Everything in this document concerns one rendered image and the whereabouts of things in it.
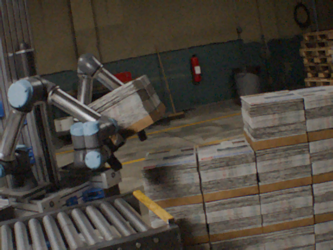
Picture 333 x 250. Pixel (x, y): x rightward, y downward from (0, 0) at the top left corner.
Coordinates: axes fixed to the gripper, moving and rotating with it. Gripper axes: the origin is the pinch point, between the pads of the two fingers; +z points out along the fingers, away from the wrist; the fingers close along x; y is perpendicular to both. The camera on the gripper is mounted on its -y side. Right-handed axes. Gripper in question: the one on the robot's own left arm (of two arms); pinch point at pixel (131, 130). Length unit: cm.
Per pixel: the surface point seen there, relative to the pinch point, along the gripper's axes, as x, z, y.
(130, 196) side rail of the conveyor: 1, 61, -21
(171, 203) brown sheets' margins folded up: 5.7, 26.9, -40.8
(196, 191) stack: 20, 26, -42
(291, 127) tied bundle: 78, 20, -37
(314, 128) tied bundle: 88, 20, -43
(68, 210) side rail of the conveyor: -22, 74, -11
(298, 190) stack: 66, 21, -68
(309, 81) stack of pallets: 169, -645, -131
